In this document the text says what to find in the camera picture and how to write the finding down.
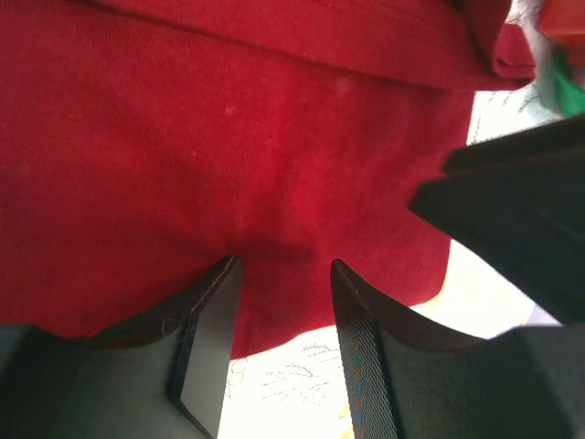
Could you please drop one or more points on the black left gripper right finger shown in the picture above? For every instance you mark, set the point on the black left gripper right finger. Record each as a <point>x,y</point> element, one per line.
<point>410,377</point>

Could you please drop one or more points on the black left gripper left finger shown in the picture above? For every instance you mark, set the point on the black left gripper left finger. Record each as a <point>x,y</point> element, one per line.
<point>159,374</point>

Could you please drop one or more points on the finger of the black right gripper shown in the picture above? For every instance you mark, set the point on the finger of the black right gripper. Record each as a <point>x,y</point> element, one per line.
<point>541,257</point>
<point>553,152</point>

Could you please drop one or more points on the dark red t-shirt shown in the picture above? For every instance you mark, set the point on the dark red t-shirt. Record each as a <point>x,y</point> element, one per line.
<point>144,141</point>

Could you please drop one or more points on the green t-shirt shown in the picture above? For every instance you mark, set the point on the green t-shirt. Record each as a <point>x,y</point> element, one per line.
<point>569,95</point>

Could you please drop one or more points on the red plastic bin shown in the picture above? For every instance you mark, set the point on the red plastic bin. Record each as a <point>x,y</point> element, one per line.
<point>562,21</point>

